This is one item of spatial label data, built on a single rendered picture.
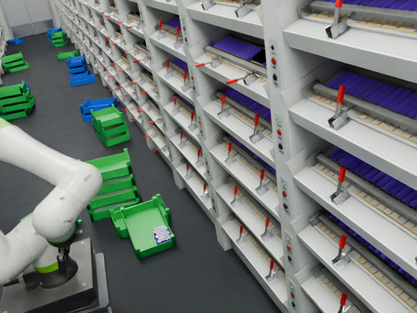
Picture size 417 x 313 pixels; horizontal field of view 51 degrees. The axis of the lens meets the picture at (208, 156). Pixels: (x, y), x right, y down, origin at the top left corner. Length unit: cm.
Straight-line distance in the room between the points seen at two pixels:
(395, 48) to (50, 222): 91
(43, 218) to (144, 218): 124
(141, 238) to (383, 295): 146
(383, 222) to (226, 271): 117
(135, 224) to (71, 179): 118
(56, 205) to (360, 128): 78
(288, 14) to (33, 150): 81
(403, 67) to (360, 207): 39
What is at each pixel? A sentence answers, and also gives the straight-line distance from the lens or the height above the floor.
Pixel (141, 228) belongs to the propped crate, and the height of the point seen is 6.
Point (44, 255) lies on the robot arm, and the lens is 164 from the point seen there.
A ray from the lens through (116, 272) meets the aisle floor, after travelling 224.
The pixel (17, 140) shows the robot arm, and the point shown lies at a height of 92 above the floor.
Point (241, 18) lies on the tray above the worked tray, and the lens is 131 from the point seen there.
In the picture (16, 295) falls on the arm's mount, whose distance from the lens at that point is 178.
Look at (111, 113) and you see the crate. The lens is 382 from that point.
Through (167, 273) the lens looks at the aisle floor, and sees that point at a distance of 214.
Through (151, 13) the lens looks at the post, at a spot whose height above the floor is 106.
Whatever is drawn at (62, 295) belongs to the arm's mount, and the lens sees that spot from 166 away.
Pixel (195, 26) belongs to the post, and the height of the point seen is 108.
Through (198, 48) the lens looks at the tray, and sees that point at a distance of 176.
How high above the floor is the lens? 137
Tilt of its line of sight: 26 degrees down
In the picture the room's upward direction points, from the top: 9 degrees counter-clockwise
